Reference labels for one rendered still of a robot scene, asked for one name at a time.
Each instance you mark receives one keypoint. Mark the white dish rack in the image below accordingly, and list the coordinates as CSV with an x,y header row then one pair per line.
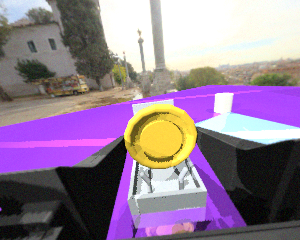
x,y
161,190

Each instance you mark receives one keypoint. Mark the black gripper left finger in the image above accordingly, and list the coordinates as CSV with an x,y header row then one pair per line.
x,y
87,189

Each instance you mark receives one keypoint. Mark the yellow round plate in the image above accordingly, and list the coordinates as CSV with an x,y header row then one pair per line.
x,y
160,136

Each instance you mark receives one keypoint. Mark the white cylinder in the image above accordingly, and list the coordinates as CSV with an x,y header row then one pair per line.
x,y
223,102

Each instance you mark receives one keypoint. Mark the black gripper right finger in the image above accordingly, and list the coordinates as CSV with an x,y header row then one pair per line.
x,y
254,175

